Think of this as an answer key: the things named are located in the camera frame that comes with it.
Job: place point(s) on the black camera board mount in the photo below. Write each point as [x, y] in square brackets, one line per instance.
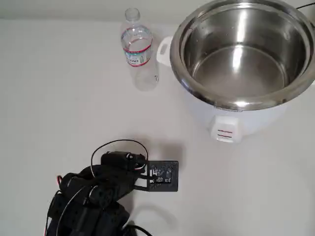
[174, 188]

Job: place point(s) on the clear plastic water bottle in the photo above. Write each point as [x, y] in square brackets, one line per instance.
[137, 49]

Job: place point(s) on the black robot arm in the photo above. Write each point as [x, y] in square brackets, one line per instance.
[86, 209]

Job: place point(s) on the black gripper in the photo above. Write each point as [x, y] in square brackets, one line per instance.
[117, 159]

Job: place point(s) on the white rice cooker body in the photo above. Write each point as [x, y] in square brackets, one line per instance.
[261, 120]

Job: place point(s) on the stainless steel inner pot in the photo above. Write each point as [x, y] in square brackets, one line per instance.
[241, 61]

